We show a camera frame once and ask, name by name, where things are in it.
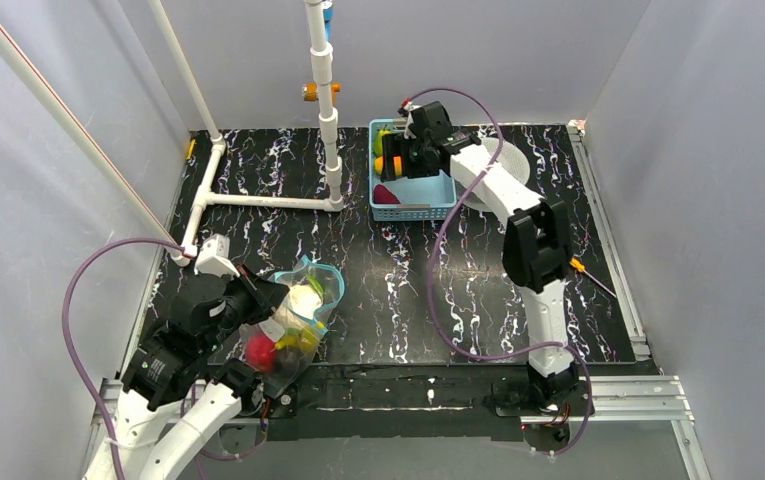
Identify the magenta toy dragon fruit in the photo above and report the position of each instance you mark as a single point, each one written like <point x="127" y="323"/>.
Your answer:
<point x="384" y="196"/>

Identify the red toy apple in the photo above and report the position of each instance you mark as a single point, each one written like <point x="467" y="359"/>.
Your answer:
<point x="260" y="353"/>

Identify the white PVC pipe frame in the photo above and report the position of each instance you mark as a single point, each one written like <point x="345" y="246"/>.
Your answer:
<point x="321" y="90"/>

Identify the blue plastic basket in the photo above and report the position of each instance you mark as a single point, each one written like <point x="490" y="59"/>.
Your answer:
<point x="421" y="199"/>

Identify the clear zip top bag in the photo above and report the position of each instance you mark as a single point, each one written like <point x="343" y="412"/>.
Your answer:
<point x="329" y="283"/>

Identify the dark purple toy eggplant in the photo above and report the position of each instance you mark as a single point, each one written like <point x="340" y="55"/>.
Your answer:
<point x="288" y="361"/>

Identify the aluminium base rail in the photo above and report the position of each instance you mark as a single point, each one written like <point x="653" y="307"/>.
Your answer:
<point x="380" y="402"/>

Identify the orange handled screwdriver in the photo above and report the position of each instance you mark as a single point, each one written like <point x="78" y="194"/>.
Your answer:
<point x="581" y="269"/>

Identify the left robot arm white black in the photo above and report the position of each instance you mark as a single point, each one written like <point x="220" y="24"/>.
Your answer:
<point x="170" y="371"/>

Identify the green toy pear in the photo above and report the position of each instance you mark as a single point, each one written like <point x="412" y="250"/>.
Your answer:
<point x="378" y="142"/>

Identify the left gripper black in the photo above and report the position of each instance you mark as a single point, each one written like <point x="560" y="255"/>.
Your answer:
<point x="257" y="296"/>

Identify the yellow toy banana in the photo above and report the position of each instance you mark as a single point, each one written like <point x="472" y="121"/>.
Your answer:
<point x="305" y="341"/>

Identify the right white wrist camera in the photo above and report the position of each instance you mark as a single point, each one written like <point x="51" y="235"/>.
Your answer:
<point x="412" y="114"/>

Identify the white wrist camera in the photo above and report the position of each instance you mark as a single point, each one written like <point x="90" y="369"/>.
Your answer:
<point x="213" y="257"/>
<point x="412" y="114"/>

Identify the white green toy cabbage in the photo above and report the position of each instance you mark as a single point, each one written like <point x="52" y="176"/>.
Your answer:
<point x="304" y="300"/>

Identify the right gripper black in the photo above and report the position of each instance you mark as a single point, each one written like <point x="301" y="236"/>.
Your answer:
<point x="397" y="156"/>

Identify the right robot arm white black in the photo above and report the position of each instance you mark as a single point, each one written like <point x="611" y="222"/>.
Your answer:
<point x="536" y="252"/>

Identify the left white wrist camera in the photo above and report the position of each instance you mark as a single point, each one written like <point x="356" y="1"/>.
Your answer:
<point x="213" y="257"/>

